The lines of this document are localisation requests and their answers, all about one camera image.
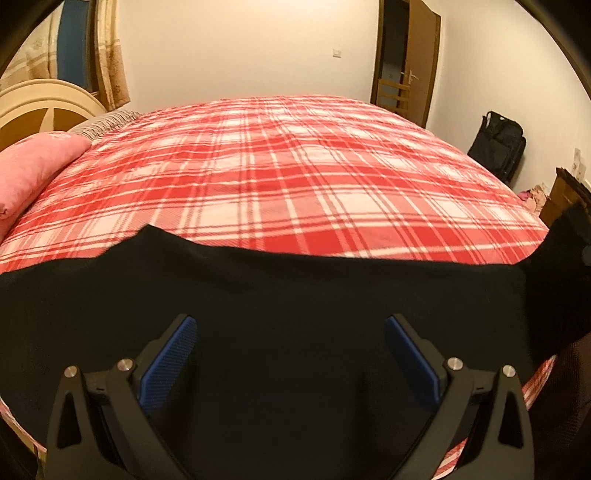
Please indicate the cream bed headboard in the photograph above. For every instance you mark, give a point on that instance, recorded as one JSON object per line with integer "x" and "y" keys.
{"x": 27, "y": 104}

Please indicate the blue window panel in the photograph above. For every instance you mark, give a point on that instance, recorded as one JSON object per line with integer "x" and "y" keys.
{"x": 74, "y": 41}

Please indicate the pink pillow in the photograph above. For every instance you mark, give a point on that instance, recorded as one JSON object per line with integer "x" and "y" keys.
{"x": 32, "y": 166}

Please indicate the pink clothes pile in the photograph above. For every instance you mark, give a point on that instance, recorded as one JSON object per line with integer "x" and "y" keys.
{"x": 534, "y": 197}

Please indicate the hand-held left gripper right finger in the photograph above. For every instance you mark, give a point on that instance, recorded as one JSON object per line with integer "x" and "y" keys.
{"x": 411, "y": 360}

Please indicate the red plaid blanket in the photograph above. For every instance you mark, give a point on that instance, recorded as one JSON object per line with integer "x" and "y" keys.
{"x": 277, "y": 175}

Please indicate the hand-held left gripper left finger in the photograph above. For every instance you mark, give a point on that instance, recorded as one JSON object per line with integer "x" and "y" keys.
{"x": 171, "y": 355}

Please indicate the beige patterned curtain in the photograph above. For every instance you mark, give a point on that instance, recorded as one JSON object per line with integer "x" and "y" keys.
{"x": 113, "y": 55}

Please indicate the white wall outlet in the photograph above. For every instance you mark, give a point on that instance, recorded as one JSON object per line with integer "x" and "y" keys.
{"x": 577, "y": 161}

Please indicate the wooden cabinet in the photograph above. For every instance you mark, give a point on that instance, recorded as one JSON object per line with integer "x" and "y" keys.
{"x": 561, "y": 191}

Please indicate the wooden door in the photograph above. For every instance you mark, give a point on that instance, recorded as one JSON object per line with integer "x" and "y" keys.
{"x": 422, "y": 64}

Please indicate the black bag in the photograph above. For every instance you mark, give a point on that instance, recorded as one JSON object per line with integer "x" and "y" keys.
{"x": 498, "y": 147}

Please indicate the striped pillow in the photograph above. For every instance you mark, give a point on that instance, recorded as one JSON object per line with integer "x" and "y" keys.
{"x": 104, "y": 123}

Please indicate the black pants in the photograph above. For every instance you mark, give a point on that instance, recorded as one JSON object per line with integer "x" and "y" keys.
{"x": 295, "y": 300}

